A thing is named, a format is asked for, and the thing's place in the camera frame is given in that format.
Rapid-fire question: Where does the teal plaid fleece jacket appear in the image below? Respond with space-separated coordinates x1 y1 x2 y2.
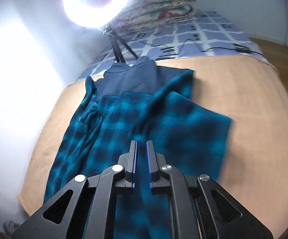
44 57 232 238

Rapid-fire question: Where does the black light tripod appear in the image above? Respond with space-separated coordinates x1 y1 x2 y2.
104 27 139 63

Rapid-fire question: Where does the blue checked bed sheet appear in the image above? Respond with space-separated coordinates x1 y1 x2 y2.
76 10 270 83

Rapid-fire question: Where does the folded floral quilt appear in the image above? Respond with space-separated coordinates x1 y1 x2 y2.
109 0 196 33

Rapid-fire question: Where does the black cable on bed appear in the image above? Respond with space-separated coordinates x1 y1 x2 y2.
143 38 263 55

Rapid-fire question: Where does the white ring light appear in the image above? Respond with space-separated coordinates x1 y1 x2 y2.
62 0 129 28

